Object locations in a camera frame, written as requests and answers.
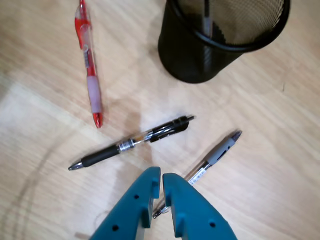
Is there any clear pen with grey grip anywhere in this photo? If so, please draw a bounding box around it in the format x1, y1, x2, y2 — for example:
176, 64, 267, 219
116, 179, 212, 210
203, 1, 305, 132
151, 129, 243, 220

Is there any black clip retractable pen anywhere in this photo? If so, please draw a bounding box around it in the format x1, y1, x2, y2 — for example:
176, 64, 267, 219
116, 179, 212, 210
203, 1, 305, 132
67, 114, 196, 172

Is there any clear pen with black cap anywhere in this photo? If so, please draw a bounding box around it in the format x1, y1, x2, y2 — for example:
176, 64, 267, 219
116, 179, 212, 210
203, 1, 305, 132
202, 0, 215, 38

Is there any red retractable pen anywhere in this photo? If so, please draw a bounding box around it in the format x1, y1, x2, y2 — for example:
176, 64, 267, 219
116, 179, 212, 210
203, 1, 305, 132
74, 0, 103, 129

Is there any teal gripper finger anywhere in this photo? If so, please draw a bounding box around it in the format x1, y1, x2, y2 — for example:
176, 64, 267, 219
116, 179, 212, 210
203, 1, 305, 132
89, 166, 162, 240
162, 172, 237, 240

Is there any black mesh pen holder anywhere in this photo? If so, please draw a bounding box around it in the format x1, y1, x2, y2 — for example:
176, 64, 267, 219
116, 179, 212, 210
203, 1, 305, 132
157, 0, 291, 85

